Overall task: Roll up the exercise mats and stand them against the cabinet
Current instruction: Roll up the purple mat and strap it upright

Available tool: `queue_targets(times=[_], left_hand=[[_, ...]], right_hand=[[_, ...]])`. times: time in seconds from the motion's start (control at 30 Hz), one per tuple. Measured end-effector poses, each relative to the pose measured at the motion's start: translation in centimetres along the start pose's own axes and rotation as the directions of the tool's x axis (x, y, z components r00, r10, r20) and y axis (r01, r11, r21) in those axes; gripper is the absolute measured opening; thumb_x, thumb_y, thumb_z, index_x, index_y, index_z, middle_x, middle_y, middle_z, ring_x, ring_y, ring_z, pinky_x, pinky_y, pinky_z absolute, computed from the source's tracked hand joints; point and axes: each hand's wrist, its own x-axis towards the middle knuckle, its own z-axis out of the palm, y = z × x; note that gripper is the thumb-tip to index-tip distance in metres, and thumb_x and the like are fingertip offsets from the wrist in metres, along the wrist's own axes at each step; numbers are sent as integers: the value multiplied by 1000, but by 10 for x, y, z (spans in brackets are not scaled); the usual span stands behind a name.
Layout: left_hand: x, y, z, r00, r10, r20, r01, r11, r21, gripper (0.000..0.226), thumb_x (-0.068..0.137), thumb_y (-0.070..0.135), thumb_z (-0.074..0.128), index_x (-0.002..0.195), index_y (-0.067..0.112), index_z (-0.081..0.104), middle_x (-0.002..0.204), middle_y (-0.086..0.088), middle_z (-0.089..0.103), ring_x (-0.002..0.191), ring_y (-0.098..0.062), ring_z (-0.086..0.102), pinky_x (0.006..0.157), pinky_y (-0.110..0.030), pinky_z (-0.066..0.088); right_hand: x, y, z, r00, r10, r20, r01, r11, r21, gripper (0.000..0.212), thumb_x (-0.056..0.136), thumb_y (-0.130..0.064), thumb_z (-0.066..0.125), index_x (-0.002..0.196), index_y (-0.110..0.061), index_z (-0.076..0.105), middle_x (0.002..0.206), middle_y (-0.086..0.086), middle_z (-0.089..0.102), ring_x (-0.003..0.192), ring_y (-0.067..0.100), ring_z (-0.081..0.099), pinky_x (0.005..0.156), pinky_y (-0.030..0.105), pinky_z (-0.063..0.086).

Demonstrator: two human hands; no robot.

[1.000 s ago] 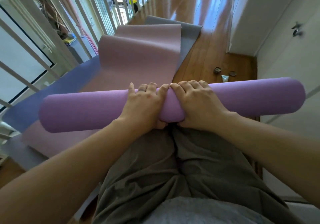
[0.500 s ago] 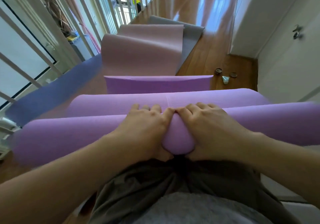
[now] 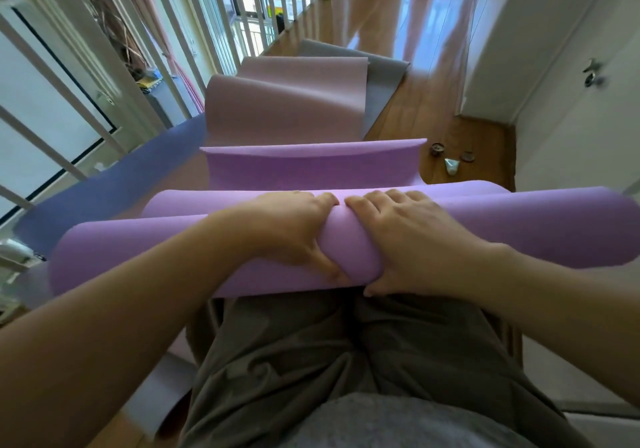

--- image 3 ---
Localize person's left hand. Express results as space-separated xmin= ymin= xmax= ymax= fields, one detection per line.
xmin=220 ymin=191 xmax=352 ymax=286

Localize person's right hand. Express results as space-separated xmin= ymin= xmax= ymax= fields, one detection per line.
xmin=344 ymin=189 xmax=502 ymax=299

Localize purple yoga mat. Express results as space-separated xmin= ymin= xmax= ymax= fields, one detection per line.
xmin=47 ymin=138 xmax=640 ymax=299

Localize person's left forearm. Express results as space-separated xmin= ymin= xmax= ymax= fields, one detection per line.
xmin=0 ymin=210 xmax=263 ymax=448

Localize person's right forearm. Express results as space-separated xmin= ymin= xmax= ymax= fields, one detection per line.
xmin=487 ymin=243 xmax=640 ymax=411

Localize grey-brown shorts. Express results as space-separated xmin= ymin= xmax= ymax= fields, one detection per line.
xmin=177 ymin=290 xmax=597 ymax=448

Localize grey yoga mat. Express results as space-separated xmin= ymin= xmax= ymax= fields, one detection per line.
xmin=295 ymin=39 xmax=411 ymax=139

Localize grey shirt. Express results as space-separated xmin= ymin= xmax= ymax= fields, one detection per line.
xmin=277 ymin=393 xmax=533 ymax=448

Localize pink yoga mat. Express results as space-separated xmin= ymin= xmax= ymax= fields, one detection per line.
xmin=117 ymin=55 xmax=370 ymax=213

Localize white door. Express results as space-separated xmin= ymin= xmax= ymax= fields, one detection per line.
xmin=514 ymin=0 xmax=640 ymax=194

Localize sheer pink curtain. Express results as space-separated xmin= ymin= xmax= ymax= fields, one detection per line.
xmin=402 ymin=0 xmax=482 ymax=63

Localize blue yoga mat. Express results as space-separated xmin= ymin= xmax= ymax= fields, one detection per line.
xmin=12 ymin=113 xmax=209 ymax=259

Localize black framed white screen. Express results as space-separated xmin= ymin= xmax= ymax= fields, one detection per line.
xmin=0 ymin=7 xmax=122 ymax=223

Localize white stair railing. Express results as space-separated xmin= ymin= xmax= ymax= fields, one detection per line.
xmin=0 ymin=0 xmax=327 ymax=323

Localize metal door handle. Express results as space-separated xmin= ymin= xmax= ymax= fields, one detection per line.
xmin=582 ymin=58 xmax=609 ymax=88

